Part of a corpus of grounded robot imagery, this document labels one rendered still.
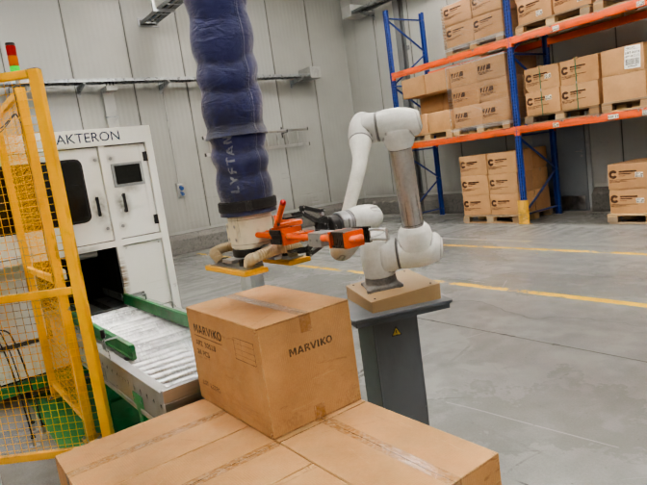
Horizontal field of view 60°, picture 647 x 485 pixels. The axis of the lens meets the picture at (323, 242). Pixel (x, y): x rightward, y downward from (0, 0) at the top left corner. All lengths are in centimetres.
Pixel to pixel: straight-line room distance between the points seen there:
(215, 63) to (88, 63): 978
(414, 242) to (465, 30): 809
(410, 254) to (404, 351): 48
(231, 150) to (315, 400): 96
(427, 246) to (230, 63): 121
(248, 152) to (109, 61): 997
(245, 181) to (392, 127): 74
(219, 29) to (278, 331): 108
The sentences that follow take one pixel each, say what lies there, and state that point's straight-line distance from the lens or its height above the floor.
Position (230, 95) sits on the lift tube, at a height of 174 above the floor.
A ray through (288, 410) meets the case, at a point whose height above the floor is 63.
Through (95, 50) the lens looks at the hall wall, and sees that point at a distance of 1197.
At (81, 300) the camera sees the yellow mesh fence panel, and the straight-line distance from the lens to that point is 314.
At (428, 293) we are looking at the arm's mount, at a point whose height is 79.
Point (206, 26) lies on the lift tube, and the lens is 217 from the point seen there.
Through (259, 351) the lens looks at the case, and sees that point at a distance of 194.
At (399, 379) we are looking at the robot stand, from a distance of 284.
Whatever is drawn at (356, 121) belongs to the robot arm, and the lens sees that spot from 255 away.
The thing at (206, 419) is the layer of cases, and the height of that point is 54.
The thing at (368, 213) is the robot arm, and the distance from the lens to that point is 213.
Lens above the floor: 146
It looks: 8 degrees down
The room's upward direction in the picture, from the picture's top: 8 degrees counter-clockwise
